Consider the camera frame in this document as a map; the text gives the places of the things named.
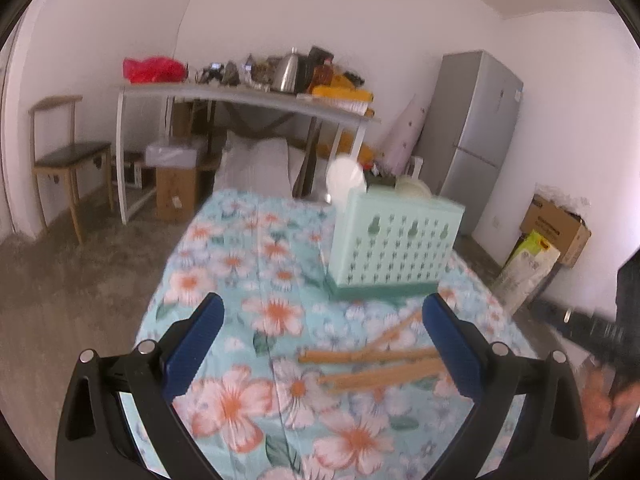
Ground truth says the white green rice bag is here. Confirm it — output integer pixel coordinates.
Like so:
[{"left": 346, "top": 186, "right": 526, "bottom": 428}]
[{"left": 492, "top": 230, "right": 562, "bottom": 316}]

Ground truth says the white sack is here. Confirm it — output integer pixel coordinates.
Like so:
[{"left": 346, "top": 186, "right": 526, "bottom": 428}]
[{"left": 215, "top": 130, "right": 291, "bottom": 196}]

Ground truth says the white ceramic spoon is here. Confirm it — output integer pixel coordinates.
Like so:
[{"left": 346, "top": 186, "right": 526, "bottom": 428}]
[{"left": 395, "top": 175, "right": 431, "bottom": 198}]

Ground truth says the pile of small clutter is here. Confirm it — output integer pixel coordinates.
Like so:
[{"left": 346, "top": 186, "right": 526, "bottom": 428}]
[{"left": 195, "top": 55, "right": 273, "bottom": 88}]

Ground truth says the dark box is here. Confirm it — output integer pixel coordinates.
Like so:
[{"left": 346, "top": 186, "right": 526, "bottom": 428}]
[{"left": 307, "top": 46, "right": 335, "bottom": 68}]

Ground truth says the red plastic bag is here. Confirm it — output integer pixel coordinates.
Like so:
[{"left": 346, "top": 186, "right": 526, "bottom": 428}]
[{"left": 122, "top": 56, "right": 187, "bottom": 85}]

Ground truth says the large cardboard box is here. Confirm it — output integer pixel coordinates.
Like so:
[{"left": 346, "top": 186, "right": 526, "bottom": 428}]
[{"left": 520, "top": 194, "right": 592, "bottom": 267}]

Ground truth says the silver refrigerator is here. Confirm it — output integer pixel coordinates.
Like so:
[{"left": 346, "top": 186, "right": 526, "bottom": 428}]
[{"left": 419, "top": 50, "right": 525, "bottom": 236}]

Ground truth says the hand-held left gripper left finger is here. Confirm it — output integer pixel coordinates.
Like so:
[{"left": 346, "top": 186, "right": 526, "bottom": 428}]
[{"left": 55, "top": 292, "right": 226, "bottom": 480}]

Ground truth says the pink rolled mat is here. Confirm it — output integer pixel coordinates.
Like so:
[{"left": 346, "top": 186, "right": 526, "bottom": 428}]
[{"left": 382, "top": 92, "right": 432, "bottom": 173}]

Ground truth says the orange yellow plastic bag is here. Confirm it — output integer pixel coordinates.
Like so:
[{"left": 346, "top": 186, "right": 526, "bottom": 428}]
[{"left": 320, "top": 142, "right": 376, "bottom": 166}]

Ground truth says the dark green bag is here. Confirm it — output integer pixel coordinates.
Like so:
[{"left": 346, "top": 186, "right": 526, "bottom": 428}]
[{"left": 362, "top": 165, "right": 398, "bottom": 186}]

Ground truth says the wooden chair dark seat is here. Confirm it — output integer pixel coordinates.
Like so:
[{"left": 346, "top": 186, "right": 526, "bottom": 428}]
[{"left": 29, "top": 95, "right": 115, "bottom": 245}]

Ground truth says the mint green utensil holder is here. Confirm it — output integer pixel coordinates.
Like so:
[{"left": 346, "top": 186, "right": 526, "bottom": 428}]
[{"left": 325, "top": 182, "right": 466, "bottom": 302}]

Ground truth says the floral blue blanket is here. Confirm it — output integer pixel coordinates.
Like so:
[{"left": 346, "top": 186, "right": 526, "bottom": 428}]
[{"left": 134, "top": 189, "right": 538, "bottom": 480}]

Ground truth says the clear bubble wrap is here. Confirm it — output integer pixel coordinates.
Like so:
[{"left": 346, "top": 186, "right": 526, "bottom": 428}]
[{"left": 535, "top": 182, "right": 591, "bottom": 211}]

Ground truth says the white side table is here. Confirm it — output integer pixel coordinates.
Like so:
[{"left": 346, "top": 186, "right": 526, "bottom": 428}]
[{"left": 116, "top": 82, "right": 382, "bottom": 226}]

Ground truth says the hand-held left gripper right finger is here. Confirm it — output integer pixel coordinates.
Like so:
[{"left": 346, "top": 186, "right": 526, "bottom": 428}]
[{"left": 422, "top": 292, "right": 591, "bottom": 480}]

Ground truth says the steel kettle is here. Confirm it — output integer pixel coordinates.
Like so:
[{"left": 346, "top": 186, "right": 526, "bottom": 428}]
[{"left": 272, "top": 47, "right": 313, "bottom": 93}]

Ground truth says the white foam box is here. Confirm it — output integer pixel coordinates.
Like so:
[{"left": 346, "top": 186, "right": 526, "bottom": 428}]
[{"left": 146, "top": 140, "right": 207, "bottom": 168}]

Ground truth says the amber bottle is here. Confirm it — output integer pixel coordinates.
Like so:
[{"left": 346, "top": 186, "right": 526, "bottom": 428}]
[{"left": 314, "top": 57, "right": 337, "bottom": 87}]

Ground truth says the person's right hand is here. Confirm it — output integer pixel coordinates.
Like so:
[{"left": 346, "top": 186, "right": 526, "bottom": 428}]
[{"left": 582, "top": 367, "right": 640, "bottom": 443}]

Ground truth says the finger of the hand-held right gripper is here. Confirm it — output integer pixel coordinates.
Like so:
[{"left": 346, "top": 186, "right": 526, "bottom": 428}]
[{"left": 530, "top": 299, "right": 596, "bottom": 348}]

